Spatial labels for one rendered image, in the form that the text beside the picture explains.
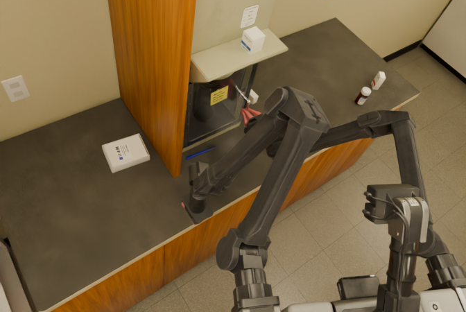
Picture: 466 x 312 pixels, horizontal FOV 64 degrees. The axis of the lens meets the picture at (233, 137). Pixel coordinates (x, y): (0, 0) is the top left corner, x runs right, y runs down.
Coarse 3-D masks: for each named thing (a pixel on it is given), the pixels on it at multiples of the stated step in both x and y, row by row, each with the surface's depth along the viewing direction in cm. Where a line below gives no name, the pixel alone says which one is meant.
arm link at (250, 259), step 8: (240, 248) 86; (248, 248) 87; (256, 248) 89; (240, 256) 85; (248, 256) 85; (256, 256) 86; (240, 264) 84; (248, 264) 84; (256, 264) 85; (232, 272) 86
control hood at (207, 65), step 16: (272, 32) 127; (224, 48) 119; (240, 48) 120; (272, 48) 123; (192, 64) 114; (208, 64) 114; (224, 64) 115; (240, 64) 116; (192, 80) 119; (208, 80) 111
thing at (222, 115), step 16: (256, 64) 140; (224, 80) 135; (240, 80) 142; (192, 96) 131; (208, 96) 137; (192, 112) 139; (208, 112) 146; (224, 112) 153; (240, 112) 162; (192, 128) 148; (208, 128) 156; (224, 128) 165; (192, 144) 158
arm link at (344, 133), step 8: (368, 112) 118; (376, 112) 116; (360, 120) 119; (368, 120) 117; (376, 120) 116; (336, 128) 127; (344, 128) 125; (352, 128) 123; (360, 128) 121; (368, 128) 123; (320, 136) 130; (328, 136) 128; (336, 136) 126; (344, 136) 124; (352, 136) 123; (360, 136) 123; (368, 136) 122; (376, 136) 124; (280, 144) 138; (320, 144) 129; (328, 144) 128; (336, 144) 128
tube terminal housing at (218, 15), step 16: (208, 0) 102; (224, 0) 106; (240, 0) 110; (256, 0) 114; (272, 0) 119; (208, 16) 107; (224, 16) 111; (240, 16) 115; (208, 32) 112; (224, 32) 116; (240, 32) 121; (192, 48) 113; (208, 48) 118
